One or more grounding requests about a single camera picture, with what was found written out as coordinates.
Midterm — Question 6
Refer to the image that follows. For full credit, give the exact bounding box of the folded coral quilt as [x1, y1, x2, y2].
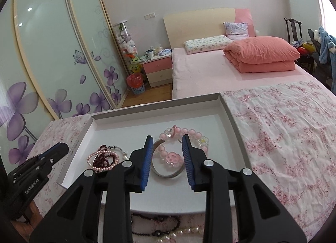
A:
[223, 35, 301, 74]

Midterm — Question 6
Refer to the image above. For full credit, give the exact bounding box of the black bead necklace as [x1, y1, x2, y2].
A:
[130, 213, 181, 235]

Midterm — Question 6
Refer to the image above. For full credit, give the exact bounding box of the pink bead charm bracelet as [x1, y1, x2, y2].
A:
[159, 125, 210, 166]

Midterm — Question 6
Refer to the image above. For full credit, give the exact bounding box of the dark red bead bracelet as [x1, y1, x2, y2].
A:
[93, 144, 118, 171]

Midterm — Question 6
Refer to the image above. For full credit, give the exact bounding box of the clear plush toy display tube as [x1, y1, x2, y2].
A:
[112, 21, 142, 74]

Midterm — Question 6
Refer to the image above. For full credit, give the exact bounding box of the glass wardrobe with purple flowers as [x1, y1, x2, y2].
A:
[0, 0, 126, 159]

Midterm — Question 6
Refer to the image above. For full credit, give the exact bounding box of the lilac pillow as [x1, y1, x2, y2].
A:
[223, 22, 249, 40]

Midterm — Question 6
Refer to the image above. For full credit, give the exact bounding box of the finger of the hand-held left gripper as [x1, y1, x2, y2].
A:
[26, 143, 69, 172]
[37, 145, 59, 159]

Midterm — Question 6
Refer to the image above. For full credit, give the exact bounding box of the small pink pearl bracelet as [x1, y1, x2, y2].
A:
[86, 150, 120, 174]

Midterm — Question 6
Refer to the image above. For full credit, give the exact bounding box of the silver cuff bangle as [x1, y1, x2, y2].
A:
[151, 139, 185, 179]

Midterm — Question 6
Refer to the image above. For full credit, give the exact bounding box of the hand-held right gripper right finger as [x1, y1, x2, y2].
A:
[182, 134, 307, 243]

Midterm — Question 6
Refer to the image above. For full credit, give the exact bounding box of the thin silver hoop bangle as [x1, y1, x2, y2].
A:
[104, 145, 129, 162]

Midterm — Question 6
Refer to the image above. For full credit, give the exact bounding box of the colourful plush toy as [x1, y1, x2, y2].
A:
[297, 41, 315, 56]

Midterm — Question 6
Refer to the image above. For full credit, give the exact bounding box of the beige and pink headboard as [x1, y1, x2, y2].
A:
[163, 8, 256, 49]

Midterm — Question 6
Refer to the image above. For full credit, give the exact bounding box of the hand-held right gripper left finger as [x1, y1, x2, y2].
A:
[29, 135, 154, 243]

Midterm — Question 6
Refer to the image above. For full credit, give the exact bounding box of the grey shallow tray box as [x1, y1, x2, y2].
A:
[57, 93, 252, 213]

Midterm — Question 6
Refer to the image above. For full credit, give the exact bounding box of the blue fleece robe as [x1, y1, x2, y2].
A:
[314, 26, 336, 91]

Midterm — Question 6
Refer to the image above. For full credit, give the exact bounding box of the white patterned pillow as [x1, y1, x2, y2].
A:
[183, 35, 234, 54]

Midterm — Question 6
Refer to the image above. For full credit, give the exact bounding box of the pink bed mattress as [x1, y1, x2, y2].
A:
[171, 47, 331, 100]

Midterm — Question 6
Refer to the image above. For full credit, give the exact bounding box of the pink and beige nightstand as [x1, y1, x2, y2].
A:
[139, 55, 174, 88]

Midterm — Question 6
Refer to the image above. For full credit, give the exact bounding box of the dark wooden chair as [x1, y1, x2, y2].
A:
[284, 17, 314, 71]

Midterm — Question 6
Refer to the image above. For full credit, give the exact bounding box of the pink floral bedsheet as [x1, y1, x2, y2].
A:
[25, 80, 336, 243]

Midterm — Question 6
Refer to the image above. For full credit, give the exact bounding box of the blue bin with red bag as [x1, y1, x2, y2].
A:
[126, 73, 146, 95]

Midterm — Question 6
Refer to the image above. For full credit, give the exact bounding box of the white pearl necklace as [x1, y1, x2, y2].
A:
[155, 226, 205, 243]

